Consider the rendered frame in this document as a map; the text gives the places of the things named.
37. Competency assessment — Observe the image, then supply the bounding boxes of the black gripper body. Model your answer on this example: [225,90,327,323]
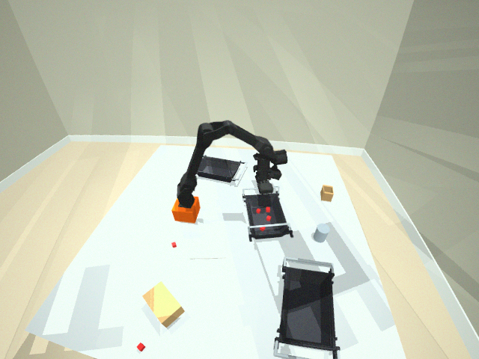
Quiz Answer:
[253,165,274,194]

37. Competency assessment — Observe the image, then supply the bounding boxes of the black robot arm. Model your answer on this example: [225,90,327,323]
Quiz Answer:
[177,120,288,208]

